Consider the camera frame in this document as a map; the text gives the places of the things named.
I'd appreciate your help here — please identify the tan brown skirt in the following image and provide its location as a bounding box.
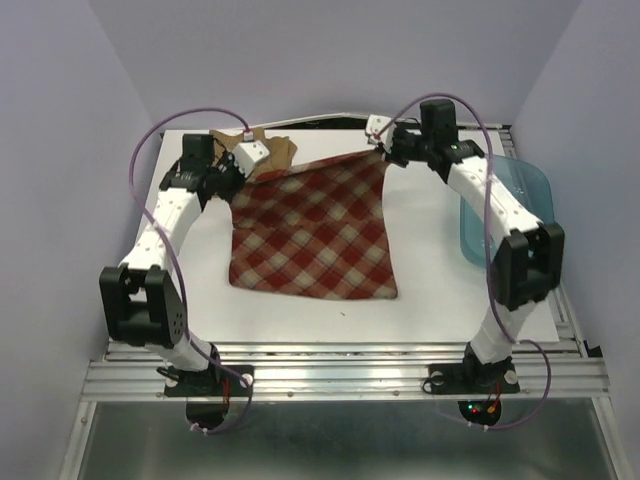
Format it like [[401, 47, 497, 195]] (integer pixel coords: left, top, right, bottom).
[[209, 127, 298, 183]]

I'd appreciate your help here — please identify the red plaid skirt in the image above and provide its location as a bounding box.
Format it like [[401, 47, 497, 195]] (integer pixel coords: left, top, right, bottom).
[[228, 150, 398, 300]]

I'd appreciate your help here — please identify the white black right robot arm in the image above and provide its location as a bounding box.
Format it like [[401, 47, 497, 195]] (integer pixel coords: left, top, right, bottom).
[[365, 94, 565, 395]]

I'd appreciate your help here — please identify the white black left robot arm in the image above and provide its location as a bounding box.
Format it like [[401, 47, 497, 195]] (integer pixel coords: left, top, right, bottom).
[[99, 132, 269, 394]]

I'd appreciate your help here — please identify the teal plastic basket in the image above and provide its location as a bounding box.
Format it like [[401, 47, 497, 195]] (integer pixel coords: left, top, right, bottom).
[[459, 155, 555, 268]]

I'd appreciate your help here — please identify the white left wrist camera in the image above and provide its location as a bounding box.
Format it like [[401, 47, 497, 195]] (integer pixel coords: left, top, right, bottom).
[[232, 140, 270, 178]]

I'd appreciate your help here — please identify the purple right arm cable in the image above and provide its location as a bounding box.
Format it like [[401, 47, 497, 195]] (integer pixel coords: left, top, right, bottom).
[[372, 91, 553, 431]]

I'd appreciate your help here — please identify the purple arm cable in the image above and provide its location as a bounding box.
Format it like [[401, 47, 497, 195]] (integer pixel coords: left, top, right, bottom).
[[129, 107, 256, 435], [372, 91, 553, 431]]

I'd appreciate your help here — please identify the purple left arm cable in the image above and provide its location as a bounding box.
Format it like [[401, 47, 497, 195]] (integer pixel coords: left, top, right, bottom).
[[129, 107, 256, 435]]

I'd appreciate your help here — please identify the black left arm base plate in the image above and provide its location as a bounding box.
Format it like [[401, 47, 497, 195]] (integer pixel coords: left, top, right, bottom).
[[156, 366, 248, 398]]

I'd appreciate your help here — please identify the aluminium table frame rail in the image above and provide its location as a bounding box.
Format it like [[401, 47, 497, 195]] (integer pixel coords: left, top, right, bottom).
[[59, 124, 621, 480]]

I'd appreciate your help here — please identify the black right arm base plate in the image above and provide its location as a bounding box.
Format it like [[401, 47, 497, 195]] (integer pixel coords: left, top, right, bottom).
[[421, 360, 521, 396]]

